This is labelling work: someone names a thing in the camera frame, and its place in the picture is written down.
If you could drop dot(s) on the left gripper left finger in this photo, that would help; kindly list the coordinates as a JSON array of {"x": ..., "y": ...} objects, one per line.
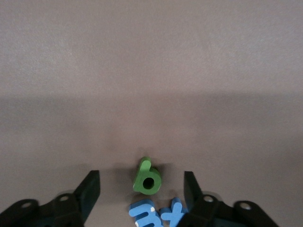
[{"x": 87, "y": 189}]

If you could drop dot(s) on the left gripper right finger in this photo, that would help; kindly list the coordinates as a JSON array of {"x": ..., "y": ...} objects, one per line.
[{"x": 191, "y": 189}]

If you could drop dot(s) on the blue foam letter x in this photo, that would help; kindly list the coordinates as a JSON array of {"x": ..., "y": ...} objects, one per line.
[{"x": 174, "y": 214}]

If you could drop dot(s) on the green foam letter b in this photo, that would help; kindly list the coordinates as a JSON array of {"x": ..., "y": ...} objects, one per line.
[{"x": 138, "y": 182}]

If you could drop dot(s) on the blue foam letter E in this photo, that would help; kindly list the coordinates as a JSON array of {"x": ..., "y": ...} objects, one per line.
[{"x": 142, "y": 214}]

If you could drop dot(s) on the brown table cover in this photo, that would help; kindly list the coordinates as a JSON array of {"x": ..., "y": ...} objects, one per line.
[{"x": 151, "y": 71}]

